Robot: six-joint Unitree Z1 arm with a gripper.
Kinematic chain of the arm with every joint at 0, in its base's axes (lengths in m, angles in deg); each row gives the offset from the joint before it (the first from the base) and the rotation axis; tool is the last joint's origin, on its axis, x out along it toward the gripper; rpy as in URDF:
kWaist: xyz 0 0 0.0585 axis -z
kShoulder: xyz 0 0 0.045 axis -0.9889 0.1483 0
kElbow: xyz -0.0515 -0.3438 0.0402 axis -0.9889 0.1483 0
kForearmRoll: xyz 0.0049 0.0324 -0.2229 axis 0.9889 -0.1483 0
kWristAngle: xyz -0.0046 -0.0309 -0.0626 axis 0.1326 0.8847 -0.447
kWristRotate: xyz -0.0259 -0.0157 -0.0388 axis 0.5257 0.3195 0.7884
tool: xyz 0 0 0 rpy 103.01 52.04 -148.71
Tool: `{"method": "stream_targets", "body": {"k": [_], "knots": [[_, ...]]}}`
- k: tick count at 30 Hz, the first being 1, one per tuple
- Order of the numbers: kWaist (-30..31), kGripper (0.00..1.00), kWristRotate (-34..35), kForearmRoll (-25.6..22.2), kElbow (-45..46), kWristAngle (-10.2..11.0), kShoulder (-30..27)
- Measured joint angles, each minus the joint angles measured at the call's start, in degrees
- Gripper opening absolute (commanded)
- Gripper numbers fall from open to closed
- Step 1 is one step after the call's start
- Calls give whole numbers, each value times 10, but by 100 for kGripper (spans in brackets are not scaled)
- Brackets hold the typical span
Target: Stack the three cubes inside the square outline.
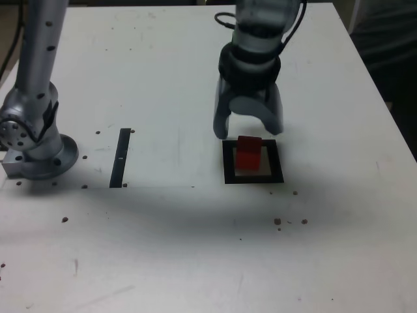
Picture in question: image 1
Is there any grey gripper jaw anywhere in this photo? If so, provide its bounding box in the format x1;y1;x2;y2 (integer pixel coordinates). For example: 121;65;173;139
212;78;234;140
229;85;284;136

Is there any red cube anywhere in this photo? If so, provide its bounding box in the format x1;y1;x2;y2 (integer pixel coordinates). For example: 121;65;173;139
235;135;263;172

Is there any black tape square outline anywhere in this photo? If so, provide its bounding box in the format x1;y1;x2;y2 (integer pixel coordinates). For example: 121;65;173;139
222;139;285;185

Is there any black tape strip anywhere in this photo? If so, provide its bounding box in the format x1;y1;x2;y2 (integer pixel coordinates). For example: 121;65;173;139
109;128;132;189

